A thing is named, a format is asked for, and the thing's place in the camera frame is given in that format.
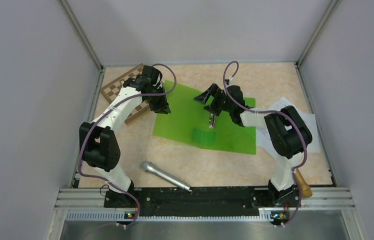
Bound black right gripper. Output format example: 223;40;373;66
194;83;234;116

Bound metal folder clip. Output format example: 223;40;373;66
208;113;216;129

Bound green plastic folder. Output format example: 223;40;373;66
153;80;257;155

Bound white paper files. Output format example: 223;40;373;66
256;96;321;159

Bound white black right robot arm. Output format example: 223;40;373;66
194;83;313;206

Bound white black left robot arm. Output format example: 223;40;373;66
77;63;171;207

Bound wooden chessboard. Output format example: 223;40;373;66
100;63;150;125

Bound silver microphone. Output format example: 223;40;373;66
140;161;192;192

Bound wooden rolling pin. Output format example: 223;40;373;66
295;169;313;199

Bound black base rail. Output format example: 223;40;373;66
104;186;299;217

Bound white slotted cable duct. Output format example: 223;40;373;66
66;210;273;222

